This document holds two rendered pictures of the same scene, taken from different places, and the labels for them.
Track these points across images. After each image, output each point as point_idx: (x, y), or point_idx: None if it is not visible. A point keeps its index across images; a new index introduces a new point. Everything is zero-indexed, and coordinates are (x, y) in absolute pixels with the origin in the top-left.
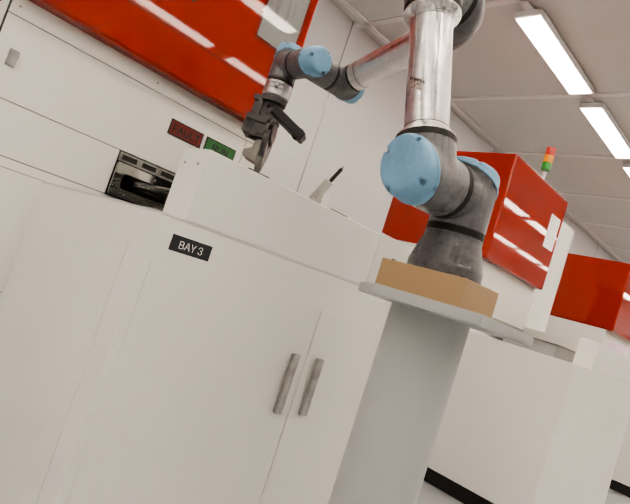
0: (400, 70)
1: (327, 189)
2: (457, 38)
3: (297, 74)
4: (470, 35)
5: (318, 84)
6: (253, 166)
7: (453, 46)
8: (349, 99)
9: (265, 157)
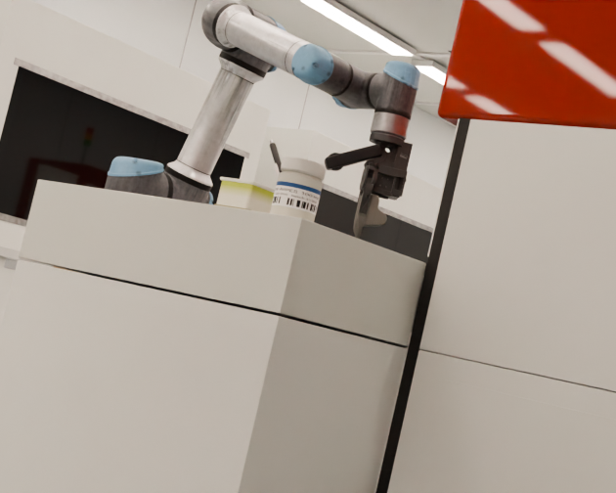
0: (254, 54)
1: (276, 180)
2: (213, 43)
3: (366, 109)
4: (204, 34)
5: (340, 100)
6: (444, 184)
7: (213, 40)
8: (303, 81)
9: (358, 209)
